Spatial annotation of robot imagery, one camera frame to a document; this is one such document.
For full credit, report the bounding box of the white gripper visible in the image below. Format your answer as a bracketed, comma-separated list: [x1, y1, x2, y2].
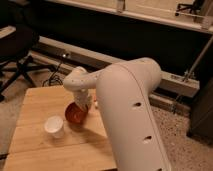
[73, 89, 92, 112]

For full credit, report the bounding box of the red ceramic bowl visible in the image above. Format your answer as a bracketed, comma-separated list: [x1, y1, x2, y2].
[65, 102, 88, 124]

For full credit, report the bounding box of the white paper cup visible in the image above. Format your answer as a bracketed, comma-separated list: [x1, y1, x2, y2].
[44, 115, 64, 138]

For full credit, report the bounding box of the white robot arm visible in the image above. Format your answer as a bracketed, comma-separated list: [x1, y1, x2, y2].
[63, 57, 172, 171]

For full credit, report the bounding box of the small orange white object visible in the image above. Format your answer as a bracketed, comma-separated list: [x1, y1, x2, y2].
[93, 97, 98, 109]

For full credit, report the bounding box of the metal rod stand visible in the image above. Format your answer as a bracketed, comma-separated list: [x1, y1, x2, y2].
[171, 43, 213, 114]

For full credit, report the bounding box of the distant black office chair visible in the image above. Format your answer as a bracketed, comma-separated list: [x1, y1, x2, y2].
[175, 0, 204, 16]

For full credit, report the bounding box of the black cable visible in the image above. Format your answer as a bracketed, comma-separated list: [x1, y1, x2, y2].
[41, 52, 71, 88]

